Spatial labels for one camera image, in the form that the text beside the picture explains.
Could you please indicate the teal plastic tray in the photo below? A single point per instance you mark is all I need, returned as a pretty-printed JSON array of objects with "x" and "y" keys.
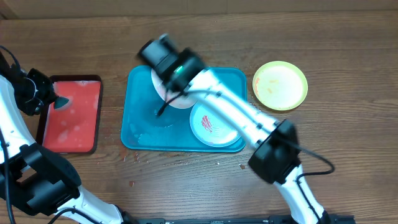
[{"x": 143, "y": 129}]

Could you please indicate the yellow plate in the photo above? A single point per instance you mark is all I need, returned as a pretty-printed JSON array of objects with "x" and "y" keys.
[{"x": 280, "y": 85}]

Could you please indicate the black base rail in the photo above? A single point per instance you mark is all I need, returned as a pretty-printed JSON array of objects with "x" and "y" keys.
[{"x": 273, "y": 219}]

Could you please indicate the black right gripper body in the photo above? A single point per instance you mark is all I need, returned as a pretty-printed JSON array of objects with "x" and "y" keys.
[{"x": 167, "y": 88}]

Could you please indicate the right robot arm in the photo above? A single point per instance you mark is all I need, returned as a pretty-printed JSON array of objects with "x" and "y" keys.
[{"x": 276, "y": 148}]

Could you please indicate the white plate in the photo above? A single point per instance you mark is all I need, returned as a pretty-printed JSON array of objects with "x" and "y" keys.
[{"x": 182, "y": 102}]

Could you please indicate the red and black tray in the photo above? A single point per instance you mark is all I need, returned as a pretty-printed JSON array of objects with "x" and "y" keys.
[{"x": 72, "y": 129}]

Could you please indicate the light blue plate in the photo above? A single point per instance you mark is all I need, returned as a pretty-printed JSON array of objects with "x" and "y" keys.
[{"x": 210, "y": 129}]

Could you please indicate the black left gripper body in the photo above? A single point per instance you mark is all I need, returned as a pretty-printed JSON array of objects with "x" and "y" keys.
[{"x": 32, "y": 91}]

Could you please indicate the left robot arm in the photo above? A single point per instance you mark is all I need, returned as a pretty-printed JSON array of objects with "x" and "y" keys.
[{"x": 33, "y": 178}]

